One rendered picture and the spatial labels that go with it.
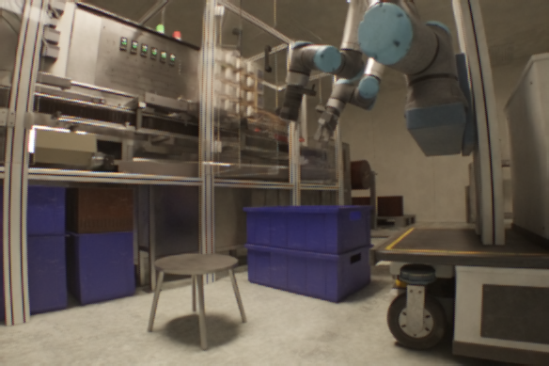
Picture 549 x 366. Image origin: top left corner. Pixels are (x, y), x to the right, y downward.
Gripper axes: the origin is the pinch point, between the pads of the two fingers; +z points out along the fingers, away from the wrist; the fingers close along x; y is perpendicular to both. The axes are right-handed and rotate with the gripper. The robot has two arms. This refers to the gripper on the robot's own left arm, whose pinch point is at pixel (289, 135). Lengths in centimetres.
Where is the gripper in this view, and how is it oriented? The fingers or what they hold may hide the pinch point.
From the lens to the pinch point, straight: 121.3
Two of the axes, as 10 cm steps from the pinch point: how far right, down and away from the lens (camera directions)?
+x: -6.8, 0.7, -7.3
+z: -2.1, 9.3, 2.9
